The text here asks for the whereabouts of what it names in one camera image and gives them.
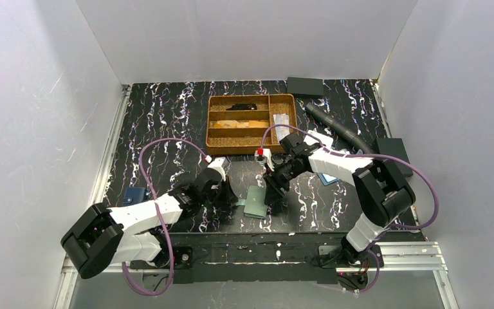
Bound black flat box rear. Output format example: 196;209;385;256
286;77;324;97

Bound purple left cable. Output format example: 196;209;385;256
121;137;214;297

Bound dark blue card holder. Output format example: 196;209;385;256
122;187;148;207

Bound black box right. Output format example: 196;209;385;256
372;138;413;179

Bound aluminium frame rail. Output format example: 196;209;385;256
62;80;449;308

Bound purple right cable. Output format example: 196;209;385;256
261;124;438;294

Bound woven brown organizer tray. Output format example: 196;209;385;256
206;93;297;156

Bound silver VIP card upper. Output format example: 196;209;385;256
273;113;289;127

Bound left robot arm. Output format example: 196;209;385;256
60;157;237;279

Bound purple cable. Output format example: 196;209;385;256
121;137;214;297
261;124;438;294

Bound silver vip card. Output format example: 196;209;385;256
273;113;289;127
275;126;291;143

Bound tan cards in tray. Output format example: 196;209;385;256
212;120;270;129

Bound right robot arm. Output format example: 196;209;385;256
255;133;416;255

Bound green card holder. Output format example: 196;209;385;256
235;185;268;220

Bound black object in tray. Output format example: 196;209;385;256
226;103;258;111

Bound silver VIP card lower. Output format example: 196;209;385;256
275;126;291;143

